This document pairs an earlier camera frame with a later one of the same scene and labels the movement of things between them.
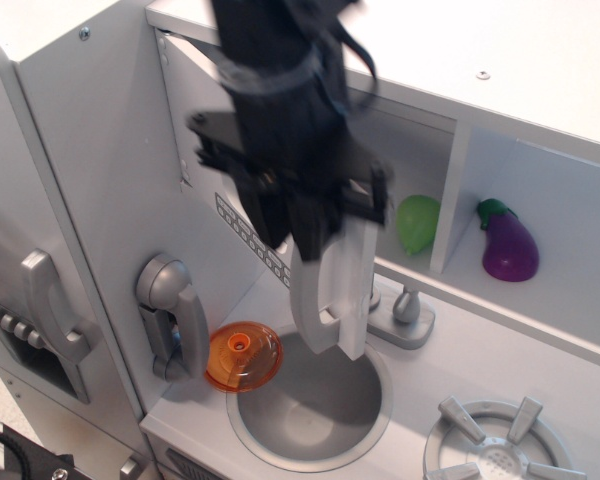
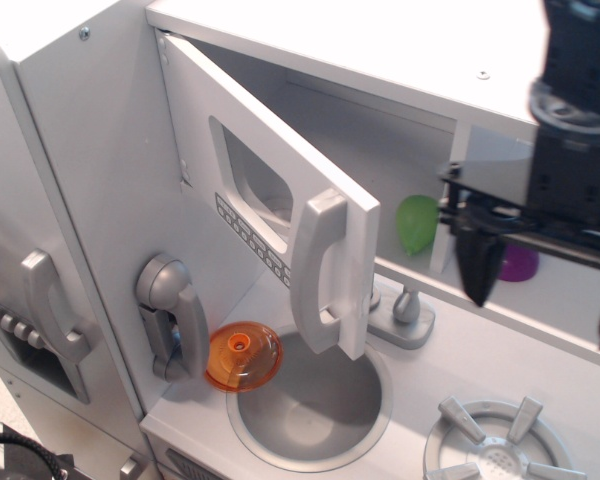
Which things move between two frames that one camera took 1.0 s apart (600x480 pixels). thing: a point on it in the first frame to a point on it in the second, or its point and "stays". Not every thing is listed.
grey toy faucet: [406, 323] stays
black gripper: [300, 137] to [562, 187]
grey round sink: [322, 413] stays
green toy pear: [416, 221] stays
